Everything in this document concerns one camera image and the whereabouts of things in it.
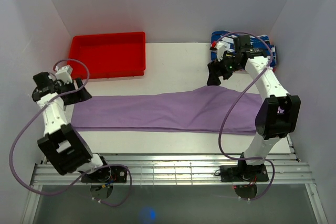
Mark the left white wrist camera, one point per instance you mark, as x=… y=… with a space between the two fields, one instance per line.
x=64 y=74

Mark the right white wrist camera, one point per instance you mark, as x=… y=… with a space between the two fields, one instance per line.
x=217 y=50

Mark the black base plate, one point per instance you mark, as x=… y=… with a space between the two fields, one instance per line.
x=114 y=174
x=243 y=174

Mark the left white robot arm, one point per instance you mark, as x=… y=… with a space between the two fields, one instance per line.
x=61 y=144

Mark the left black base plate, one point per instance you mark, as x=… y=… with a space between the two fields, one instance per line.
x=114 y=174

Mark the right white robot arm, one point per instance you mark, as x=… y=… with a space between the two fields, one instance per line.
x=278 y=114

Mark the blue patterned folded trousers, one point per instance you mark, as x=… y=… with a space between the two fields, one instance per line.
x=216 y=35

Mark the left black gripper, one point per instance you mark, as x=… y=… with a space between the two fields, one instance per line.
x=81 y=95

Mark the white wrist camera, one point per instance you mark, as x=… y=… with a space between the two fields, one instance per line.
x=64 y=74
x=217 y=50

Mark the purple trousers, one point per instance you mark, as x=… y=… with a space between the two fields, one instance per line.
x=200 y=110

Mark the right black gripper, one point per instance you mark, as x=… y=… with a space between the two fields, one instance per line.
x=214 y=67

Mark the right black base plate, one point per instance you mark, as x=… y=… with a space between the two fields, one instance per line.
x=243 y=174

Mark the red plastic tray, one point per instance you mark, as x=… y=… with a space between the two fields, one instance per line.
x=109 y=55

